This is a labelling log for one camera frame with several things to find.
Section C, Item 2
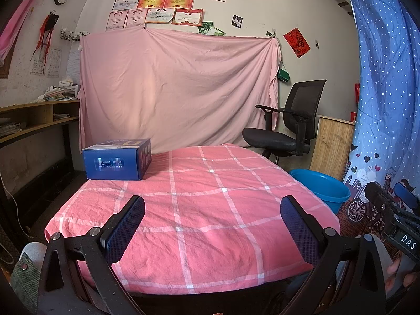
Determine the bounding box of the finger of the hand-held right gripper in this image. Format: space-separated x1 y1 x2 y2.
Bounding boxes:
365 181 399 235
394 182 420 215

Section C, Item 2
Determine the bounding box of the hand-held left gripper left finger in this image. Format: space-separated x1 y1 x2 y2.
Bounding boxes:
38 195 148 315

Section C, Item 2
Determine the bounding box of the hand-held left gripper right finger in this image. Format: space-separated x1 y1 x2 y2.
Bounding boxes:
280 195 391 315

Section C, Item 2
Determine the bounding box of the blue plastic basin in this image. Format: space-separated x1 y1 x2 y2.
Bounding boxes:
290 169 351 214

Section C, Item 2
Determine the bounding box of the person's right hand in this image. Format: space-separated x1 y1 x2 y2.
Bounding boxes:
384 256 420 302

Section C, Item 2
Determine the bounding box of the blue cardboard box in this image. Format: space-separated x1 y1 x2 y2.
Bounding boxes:
82 138 152 181

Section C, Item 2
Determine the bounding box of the wooden cabinet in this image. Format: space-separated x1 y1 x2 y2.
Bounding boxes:
309 115 356 181

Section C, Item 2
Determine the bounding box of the pink checked tablecloth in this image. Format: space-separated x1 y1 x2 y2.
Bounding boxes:
44 143 341 294

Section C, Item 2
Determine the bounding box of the blue printed curtain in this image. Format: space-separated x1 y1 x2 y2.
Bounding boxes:
341 0 420 237

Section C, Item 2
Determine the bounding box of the black office chair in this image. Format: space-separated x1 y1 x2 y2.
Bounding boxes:
242 79 327 165

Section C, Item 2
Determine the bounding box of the pink hanging sheet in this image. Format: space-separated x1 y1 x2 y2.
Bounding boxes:
78 28 283 155

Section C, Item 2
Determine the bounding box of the stack of newspapers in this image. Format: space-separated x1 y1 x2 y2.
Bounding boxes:
38 83 81 102

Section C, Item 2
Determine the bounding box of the wooden shelf desk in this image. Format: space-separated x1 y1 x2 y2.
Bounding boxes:
0 100 81 145

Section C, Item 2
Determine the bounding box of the pink curtain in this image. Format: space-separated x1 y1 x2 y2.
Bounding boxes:
0 0 50 63

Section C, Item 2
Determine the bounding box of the white cable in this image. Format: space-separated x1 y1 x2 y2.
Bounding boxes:
0 184 32 265

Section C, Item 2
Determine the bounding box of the wall calendar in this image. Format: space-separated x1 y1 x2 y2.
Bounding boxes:
31 48 63 77

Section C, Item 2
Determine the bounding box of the red paper wall decoration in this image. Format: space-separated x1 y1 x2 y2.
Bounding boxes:
283 28 311 59

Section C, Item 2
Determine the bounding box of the wire wall rack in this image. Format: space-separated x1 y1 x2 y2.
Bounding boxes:
60 29 91 41

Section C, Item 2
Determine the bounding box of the red knot wall hanging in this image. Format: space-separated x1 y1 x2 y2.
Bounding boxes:
32 11 60 62

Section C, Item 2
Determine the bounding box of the group of wall certificates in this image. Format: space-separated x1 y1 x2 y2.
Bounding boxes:
105 0 228 33

